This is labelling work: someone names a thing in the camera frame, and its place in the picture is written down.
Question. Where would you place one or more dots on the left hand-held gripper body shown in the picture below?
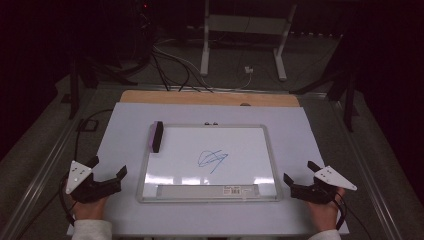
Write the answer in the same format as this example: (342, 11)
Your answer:
(78, 175)

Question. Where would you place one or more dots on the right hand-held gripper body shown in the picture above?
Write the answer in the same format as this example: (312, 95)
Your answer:
(333, 178)

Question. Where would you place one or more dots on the purple and black eraser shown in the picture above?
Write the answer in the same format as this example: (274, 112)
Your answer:
(157, 137)

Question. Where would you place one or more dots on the silver-framed whiteboard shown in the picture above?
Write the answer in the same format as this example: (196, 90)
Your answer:
(233, 146)

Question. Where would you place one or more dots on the person's left hand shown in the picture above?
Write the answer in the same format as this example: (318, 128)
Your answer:
(90, 209)

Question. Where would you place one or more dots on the person's right hand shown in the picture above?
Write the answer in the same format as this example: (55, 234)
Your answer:
(325, 215)

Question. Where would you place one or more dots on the black square floor plate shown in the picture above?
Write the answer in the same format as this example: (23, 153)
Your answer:
(87, 125)

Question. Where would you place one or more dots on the black stand legs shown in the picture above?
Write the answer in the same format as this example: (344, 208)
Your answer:
(75, 90)
(348, 100)

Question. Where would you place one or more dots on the white metal stand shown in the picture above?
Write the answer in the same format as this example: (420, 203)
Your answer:
(246, 24)

